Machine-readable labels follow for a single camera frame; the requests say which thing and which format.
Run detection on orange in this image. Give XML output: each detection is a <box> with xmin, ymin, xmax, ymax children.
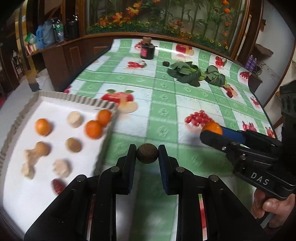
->
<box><xmin>201</xmin><ymin>121</ymin><xmax>223</xmax><ymax>135</ymax></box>

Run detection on brown kiwi fruit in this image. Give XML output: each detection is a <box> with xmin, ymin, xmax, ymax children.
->
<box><xmin>137</xmin><ymin>143</ymin><xmax>159</xmax><ymax>164</ymax></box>
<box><xmin>65</xmin><ymin>138</ymin><xmax>82</xmax><ymax>153</ymax></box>

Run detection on beige root chunk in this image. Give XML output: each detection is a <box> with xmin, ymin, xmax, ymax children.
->
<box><xmin>66</xmin><ymin>111</ymin><xmax>83</xmax><ymax>128</ymax></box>
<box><xmin>53</xmin><ymin>159</ymin><xmax>70</xmax><ymax>178</ymax></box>
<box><xmin>23</xmin><ymin>149</ymin><xmax>40</xmax><ymax>166</ymax></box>
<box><xmin>21</xmin><ymin>163</ymin><xmax>35</xmax><ymax>179</ymax></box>

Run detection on small orange fruit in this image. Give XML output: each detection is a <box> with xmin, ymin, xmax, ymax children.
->
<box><xmin>97</xmin><ymin>109</ymin><xmax>112</xmax><ymax>127</ymax></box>

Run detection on dark red jujube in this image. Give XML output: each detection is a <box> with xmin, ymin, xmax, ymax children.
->
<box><xmin>51</xmin><ymin>179</ymin><xmax>66</xmax><ymax>195</ymax></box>
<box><xmin>226</xmin><ymin>90</ymin><xmax>233</xmax><ymax>98</ymax></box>

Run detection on tan round fruit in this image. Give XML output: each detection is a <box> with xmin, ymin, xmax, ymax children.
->
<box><xmin>34</xmin><ymin>142</ymin><xmax>51</xmax><ymax>156</ymax></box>

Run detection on person's right hand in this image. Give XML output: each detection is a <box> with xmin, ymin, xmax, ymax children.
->
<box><xmin>251</xmin><ymin>189</ymin><xmax>295</xmax><ymax>228</ymax></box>

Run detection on right bok choy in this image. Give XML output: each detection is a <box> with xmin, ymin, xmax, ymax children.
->
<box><xmin>205</xmin><ymin>65</ymin><xmax>229</xmax><ymax>88</ymax></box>

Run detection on bok choy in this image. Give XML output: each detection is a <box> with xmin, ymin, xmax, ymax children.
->
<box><xmin>167</xmin><ymin>61</ymin><xmax>207</xmax><ymax>87</ymax></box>
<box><xmin>205</xmin><ymin>65</ymin><xmax>229</xmax><ymax>88</ymax></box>

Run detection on left bok choy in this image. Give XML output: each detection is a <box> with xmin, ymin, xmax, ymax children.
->
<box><xmin>167</xmin><ymin>61</ymin><xmax>207</xmax><ymax>87</ymax></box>

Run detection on purple bottles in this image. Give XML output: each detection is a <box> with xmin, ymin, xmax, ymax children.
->
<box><xmin>244</xmin><ymin>55</ymin><xmax>257</xmax><ymax>72</ymax></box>

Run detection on white tray with chevron rim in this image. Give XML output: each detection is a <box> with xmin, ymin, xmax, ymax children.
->
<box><xmin>1</xmin><ymin>91</ymin><xmax>117</xmax><ymax>238</ymax></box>

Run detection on small black object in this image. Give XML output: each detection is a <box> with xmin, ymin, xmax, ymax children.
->
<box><xmin>163</xmin><ymin>61</ymin><xmax>170</xmax><ymax>67</ymax></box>

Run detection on black jar with pink label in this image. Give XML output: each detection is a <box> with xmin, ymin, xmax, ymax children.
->
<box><xmin>140</xmin><ymin>37</ymin><xmax>155</xmax><ymax>60</ymax></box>

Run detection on white bucket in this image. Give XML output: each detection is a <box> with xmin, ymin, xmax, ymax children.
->
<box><xmin>36</xmin><ymin>68</ymin><xmax>54</xmax><ymax>91</ymax></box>

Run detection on wooden sideboard cabinet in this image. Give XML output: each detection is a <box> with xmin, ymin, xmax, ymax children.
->
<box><xmin>31</xmin><ymin>32</ymin><xmax>143</xmax><ymax>91</ymax></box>

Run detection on blue bag on shelf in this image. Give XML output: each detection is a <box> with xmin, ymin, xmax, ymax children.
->
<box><xmin>36</xmin><ymin>21</ymin><xmax>56</xmax><ymax>49</ymax></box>

